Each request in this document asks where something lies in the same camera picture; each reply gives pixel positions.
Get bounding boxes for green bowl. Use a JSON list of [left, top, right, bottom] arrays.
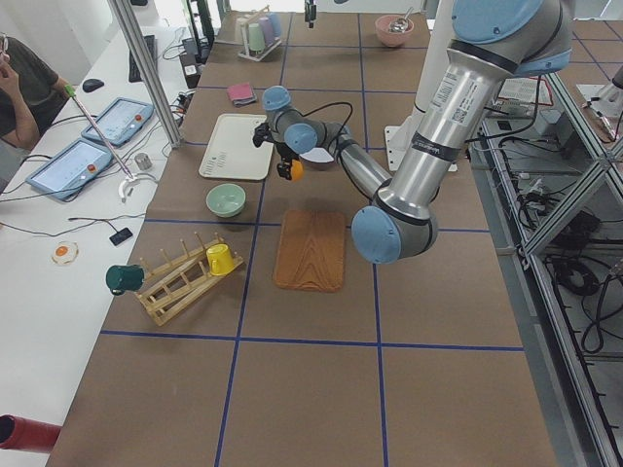
[[205, 183, 246, 218]]

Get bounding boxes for wooden mug rack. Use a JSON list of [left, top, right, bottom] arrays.
[[134, 232, 244, 326]]

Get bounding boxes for cream bear tray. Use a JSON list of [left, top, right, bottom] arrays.
[[199, 113, 274, 181]]

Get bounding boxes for white cup rack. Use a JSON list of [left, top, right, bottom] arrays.
[[235, 5, 282, 62]]

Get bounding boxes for yellow mug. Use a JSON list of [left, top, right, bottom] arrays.
[[206, 243, 235, 276]]

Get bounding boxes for small black device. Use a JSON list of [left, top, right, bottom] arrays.
[[109, 228, 133, 246]]

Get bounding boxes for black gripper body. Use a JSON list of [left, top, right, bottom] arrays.
[[277, 144, 301, 166]]

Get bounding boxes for far teach pendant tablet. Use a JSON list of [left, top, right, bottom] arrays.
[[95, 97, 154, 148]]

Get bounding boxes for black computer mouse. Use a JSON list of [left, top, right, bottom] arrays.
[[82, 78, 105, 92]]

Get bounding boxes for metal scoop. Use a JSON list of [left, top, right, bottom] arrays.
[[388, 7, 414, 34]]

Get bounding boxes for pink and grey cloths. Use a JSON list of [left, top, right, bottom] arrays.
[[227, 82, 257, 107]]

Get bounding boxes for green cup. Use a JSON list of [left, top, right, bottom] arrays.
[[248, 22, 266, 54]]

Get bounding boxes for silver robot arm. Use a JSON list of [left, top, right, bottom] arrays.
[[253, 0, 575, 264]]

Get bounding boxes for orange fruit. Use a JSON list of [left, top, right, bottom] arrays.
[[288, 161, 304, 182]]

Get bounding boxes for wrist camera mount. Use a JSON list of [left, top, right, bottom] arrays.
[[252, 122, 275, 148]]

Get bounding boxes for black keyboard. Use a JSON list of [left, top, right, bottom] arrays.
[[128, 34, 159, 83]]

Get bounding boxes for person in dark shirt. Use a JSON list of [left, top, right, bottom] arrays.
[[1, 34, 69, 151]]

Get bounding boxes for red cylinder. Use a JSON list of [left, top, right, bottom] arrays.
[[1, 414, 61, 453]]

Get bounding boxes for wooden cutting board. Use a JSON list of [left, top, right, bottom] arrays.
[[273, 210, 346, 293]]

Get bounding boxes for near teach pendant tablet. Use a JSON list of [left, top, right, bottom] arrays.
[[25, 139, 113, 200]]

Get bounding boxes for purple cup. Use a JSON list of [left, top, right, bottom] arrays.
[[258, 16, 275, 46]]

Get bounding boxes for pink rod with green tip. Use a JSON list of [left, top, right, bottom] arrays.
[[64, 85, 135, 181]]

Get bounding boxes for fried egg toy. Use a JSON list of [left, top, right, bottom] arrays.
[[51, 241, 79, 266]]

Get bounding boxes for teach pendant tablet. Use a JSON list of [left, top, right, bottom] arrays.
[[95, 97, 154, 148], [25, 139, 113, 200]]

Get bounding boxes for pink bowl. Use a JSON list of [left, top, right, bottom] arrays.
[[375, 15, 415, 48]]

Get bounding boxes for dark green mug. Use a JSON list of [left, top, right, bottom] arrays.
[[105, 265, 145, 296]]

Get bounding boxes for aluminium frame post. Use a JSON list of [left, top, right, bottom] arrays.
[[108, 0, 182, 149]]

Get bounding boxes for blue cup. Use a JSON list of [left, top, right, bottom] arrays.
[[267, 12, 282, 38]]

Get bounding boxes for small metal cylinder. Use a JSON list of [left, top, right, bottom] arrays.
[[134, 153, 152, 171]]

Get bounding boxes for white round plate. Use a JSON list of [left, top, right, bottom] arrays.
[[300, 148, 337, 171]]

